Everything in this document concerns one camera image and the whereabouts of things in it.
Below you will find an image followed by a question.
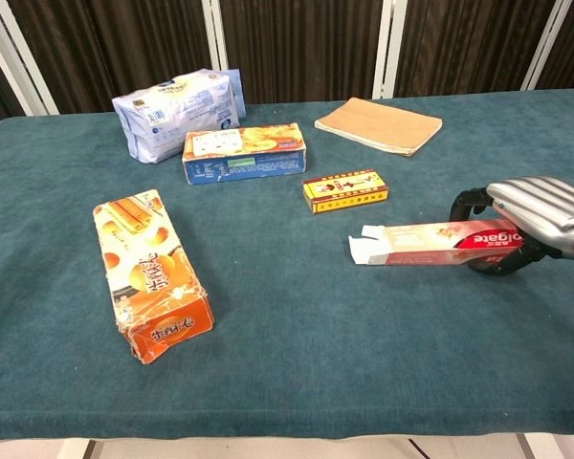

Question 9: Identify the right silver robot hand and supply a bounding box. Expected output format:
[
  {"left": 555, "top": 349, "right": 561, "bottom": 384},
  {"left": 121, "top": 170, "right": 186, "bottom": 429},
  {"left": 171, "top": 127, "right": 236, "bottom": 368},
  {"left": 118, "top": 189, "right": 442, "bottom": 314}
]
[{"left": 449, "top": 175, "right": 574, "bottom": 282}]

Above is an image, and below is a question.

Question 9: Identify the orange snack box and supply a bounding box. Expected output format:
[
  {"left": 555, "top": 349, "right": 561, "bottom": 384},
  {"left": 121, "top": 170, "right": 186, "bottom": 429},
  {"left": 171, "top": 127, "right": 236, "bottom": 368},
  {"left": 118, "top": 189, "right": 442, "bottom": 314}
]
[{"left": 92, "top": 188, "right": 216, "bottom": 365}]

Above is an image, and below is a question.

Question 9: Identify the white metal frame post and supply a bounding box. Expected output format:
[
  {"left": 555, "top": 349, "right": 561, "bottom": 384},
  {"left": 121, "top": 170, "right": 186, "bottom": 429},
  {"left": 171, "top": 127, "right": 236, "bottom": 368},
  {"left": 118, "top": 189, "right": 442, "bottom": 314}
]
[
  {"left": 0, "top": 0, "right": 60, "bottom": 116},
  {"left": 371, "top": 0, "right": 408, "bottom": 100},
  {"left": 201, "top": 0, "right": 232, "bottom": 72},
  {"left": 521, "top": 0, "right": 574, "bottom": 92}
]

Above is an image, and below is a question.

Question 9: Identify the red white toothpaste box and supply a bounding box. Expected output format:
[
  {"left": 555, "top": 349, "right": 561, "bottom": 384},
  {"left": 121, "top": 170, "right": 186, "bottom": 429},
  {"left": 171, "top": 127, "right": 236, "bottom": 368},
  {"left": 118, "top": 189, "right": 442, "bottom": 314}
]
[{"left": 347, "top": 219, "right": 525, "bottom": 266}]

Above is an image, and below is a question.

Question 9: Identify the teal table cloth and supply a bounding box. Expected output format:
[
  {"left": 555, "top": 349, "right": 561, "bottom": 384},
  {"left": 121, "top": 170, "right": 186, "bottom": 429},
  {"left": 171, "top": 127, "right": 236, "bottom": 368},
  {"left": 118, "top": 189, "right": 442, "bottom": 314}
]
[{"left": 0, "top": 88, "right": 574, "bottom": 427}]

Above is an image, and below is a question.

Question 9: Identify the white blue tissue pack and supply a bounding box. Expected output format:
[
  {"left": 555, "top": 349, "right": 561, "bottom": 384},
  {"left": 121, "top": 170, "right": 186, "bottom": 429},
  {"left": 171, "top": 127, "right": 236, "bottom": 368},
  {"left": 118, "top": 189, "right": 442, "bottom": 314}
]
[{"left": 111, "top": 68, "right": 248, "bottom": 164}]

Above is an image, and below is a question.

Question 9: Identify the blue biscuit box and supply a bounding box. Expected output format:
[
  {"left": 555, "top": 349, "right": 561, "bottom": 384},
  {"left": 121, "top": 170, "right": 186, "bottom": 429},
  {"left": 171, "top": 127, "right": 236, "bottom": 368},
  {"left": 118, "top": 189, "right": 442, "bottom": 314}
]
[{"left": 181, "top": 122, "right": 309, "bottom": 186}]

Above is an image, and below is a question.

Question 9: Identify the small yellow red box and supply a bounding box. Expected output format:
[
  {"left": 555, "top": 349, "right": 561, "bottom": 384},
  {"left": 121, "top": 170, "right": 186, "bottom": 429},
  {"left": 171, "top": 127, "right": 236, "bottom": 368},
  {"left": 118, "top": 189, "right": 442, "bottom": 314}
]
[{"left": 302, "top": 167, "right": 390, "bottom": 215}]

